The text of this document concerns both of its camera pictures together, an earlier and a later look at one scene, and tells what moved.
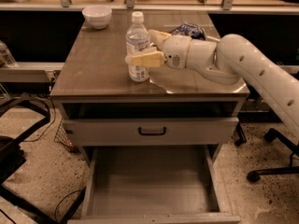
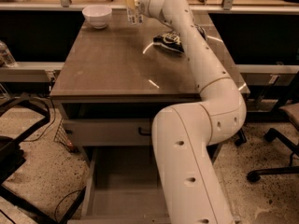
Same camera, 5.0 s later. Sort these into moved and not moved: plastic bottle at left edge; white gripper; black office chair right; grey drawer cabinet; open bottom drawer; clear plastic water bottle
Moved: white gripper; clear plastic water bottle
Not moved: open bottom drawer; grey drawer cabinet; black office chair right; plastic bottle at left edge
